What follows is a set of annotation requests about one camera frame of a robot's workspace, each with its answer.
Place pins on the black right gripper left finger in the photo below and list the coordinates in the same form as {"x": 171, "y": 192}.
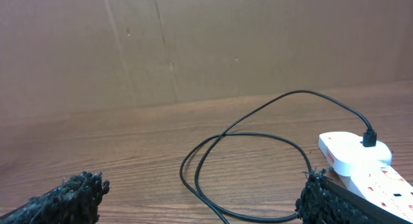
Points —
{"x": 75, "y": 201}

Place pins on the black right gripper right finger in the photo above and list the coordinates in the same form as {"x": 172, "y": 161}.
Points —
{"x": 323, "y": 201}

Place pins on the white charger adapter plug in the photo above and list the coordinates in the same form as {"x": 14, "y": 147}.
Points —
{"x": 347, "y": 155}

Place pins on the white power strip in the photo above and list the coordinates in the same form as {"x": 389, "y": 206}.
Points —
{"x": 385, "y": 188}

